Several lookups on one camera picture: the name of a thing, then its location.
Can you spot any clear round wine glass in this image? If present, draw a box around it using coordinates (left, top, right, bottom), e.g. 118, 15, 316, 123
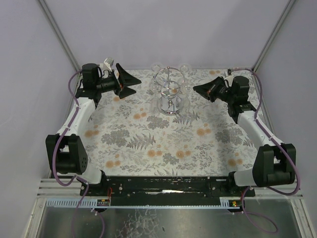
179, 64, 191, 73

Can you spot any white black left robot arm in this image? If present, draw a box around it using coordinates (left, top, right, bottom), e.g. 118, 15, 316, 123
46, 63, 141, 186

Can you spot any clear wine glass back left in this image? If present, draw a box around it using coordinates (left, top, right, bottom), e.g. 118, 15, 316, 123
151, 63, 163, 73

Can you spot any chrome wine glass rack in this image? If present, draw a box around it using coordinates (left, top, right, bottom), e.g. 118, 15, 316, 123
153, 66, 186, 116

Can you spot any floral patterned table mat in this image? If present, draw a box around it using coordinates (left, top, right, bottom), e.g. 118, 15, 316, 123
80, 70, 257, 176

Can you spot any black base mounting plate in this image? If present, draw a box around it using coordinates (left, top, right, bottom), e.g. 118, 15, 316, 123
82, 175, 245, 201

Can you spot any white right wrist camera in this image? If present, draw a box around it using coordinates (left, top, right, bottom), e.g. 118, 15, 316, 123
225, 69, 232, 77

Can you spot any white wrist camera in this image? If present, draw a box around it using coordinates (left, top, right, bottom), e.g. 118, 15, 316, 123
100, 57, 114, 71
225, 69, 232, 77

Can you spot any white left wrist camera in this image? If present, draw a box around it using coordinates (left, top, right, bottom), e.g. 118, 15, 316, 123
100, 57, 114, 71

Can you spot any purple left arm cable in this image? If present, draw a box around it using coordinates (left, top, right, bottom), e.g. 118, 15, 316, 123
48, 69, 106, 238

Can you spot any grey slotted cable duct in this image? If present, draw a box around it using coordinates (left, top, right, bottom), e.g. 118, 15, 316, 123
46, 196, 242, 209

